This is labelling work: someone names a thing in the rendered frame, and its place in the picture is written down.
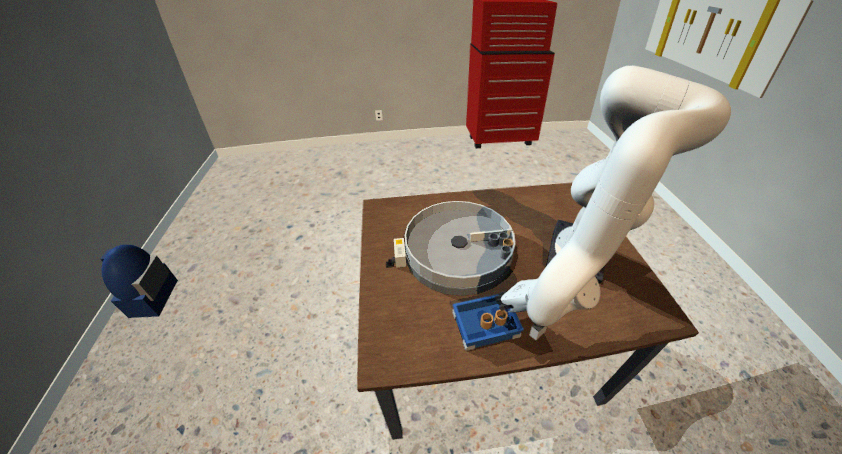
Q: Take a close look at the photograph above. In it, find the blue plastic crate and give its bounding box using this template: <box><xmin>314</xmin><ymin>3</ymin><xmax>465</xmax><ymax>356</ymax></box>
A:
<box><xmin>453</xmin><ymin>295</ymin><xmax>524</xmax><ymax>351</ymax></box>

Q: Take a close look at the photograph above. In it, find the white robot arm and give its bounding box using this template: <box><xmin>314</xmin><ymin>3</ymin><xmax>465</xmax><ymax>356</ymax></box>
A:
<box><xmin>527</xmin><ymin>66</ymin><xmax>731</xmax><ymax>340</ymax></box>

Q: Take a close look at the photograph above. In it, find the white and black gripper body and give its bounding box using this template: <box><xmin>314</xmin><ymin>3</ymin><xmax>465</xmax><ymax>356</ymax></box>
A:
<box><xmin>501</xmin><ymin>280</ymin><xmax>534</xmax><ymax>313</ymax></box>

